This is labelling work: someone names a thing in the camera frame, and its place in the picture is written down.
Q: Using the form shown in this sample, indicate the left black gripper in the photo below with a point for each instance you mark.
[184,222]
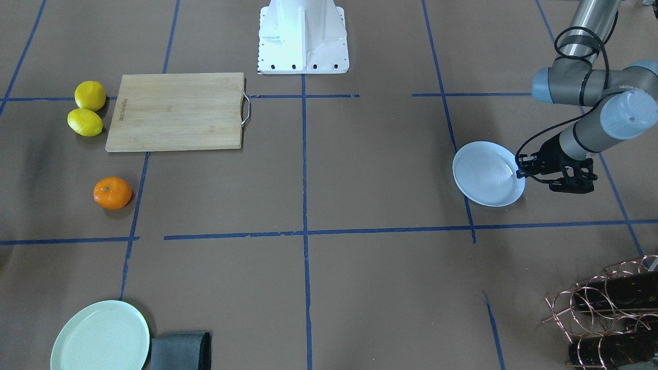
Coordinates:
[548,153]

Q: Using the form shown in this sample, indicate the light blue plate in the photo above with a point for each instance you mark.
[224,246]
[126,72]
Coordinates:
[486,173]

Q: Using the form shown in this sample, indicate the orange fruit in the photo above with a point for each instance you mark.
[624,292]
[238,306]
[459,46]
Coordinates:
[112,193]

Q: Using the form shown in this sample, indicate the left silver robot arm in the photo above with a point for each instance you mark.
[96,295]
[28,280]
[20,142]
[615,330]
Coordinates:
[622,103]

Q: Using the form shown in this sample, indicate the light green plate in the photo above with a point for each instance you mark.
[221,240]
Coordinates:
[109,334]

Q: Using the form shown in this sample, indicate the dark wine bottle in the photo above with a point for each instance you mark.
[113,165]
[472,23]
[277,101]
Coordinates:
[629,292]
[620,351]

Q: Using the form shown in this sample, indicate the wooden cutting board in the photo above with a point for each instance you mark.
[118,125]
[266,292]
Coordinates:
[162,112]

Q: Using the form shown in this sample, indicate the dark grey folded cloth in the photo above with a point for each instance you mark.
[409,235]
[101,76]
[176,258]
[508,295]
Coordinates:
[181,350]

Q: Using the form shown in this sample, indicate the yellow lemon upper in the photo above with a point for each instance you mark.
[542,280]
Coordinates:
[90,95]

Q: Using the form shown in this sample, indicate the yellow lemon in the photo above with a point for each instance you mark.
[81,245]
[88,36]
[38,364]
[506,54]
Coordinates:
[90,95]
[85,122]

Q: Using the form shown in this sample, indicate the yellow lemon lower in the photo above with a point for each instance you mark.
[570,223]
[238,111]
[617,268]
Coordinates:
[85,122]

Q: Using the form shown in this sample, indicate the copper wire bottle rack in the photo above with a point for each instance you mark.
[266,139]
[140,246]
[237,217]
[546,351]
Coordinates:
[609,319]

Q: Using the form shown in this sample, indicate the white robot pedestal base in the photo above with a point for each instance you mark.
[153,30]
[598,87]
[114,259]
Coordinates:
[302,37]

